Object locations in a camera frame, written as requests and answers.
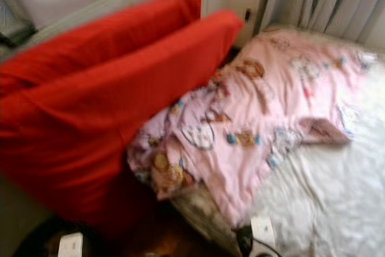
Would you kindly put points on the bed with beige floral sheet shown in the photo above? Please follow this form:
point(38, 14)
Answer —
point(325, 197)

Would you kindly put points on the pink cartoon print blanket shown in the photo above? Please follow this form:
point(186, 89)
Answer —
point(252, 106)

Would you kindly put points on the black waste bucket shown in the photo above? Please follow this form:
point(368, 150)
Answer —
point(45, 242)

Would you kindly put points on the red folded mattress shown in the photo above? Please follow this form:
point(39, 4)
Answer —
point(96, 106)

